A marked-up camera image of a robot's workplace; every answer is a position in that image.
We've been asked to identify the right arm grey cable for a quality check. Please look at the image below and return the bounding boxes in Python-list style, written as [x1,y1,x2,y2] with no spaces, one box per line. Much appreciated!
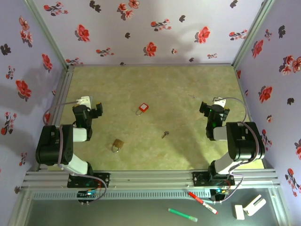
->
[214,97,261,203]

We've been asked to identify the grey slotted cable duct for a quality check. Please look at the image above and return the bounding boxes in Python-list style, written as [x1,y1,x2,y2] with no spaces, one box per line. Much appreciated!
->
[32,189,212,201]

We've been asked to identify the red plastic padlock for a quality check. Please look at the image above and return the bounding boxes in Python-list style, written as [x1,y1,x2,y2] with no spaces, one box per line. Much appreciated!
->
[135,103,150,116]

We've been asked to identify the thin aluminium rail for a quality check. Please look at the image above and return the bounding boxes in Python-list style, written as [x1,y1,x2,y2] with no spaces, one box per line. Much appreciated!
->
[69,62,236,68]

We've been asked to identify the white plastic bracket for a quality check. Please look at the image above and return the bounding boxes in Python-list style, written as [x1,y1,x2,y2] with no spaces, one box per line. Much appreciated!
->
[243,194,267,217]

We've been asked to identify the grey lower frame bar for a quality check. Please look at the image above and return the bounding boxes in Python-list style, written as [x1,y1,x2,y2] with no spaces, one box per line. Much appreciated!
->
[8,188,33,226]
[269,187,291,226]

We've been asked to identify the white rectangular block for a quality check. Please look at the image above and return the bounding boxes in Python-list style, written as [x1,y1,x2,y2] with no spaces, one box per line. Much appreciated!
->
[234,204,245,221]

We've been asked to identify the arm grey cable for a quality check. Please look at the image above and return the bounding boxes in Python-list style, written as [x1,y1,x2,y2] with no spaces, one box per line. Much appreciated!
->
[42,100,108,203]
[214,97,261,203]

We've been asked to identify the green marker pen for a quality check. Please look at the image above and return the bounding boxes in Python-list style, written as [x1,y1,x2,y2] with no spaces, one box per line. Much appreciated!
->
[168,208,198,223]

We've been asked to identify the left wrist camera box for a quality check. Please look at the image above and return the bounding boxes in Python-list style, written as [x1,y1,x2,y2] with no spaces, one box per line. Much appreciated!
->
[75,96,91,109]

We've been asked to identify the aluminium corner post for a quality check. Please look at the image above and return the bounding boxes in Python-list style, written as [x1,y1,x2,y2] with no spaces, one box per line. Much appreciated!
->
[231,0,276,69]
[23,0,71,70]

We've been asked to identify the long aluminium frame rail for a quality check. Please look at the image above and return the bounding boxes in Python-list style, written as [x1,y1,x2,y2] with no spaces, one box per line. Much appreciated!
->
[22,169,282,189]

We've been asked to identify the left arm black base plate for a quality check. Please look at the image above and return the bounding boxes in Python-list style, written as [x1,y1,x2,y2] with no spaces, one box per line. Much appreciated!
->
[67,172,111,189]

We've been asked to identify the brass padlock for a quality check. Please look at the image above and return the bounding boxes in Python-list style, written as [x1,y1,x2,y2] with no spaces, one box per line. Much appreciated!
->
[111,138,125,153]

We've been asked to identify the red marker pen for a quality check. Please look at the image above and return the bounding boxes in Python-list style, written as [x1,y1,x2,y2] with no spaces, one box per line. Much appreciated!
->
[188,192,219,215]

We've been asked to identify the left arm grey cable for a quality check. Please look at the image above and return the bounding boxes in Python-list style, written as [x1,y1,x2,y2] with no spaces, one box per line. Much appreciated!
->
[42,100,108,203]

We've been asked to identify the aluminium side rail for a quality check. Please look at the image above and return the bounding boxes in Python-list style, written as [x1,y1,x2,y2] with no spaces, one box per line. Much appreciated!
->
[39,65,75,172]
[234,67,268,170]

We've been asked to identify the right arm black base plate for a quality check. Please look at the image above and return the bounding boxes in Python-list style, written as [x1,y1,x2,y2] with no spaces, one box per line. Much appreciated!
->
[192,171,236,188]

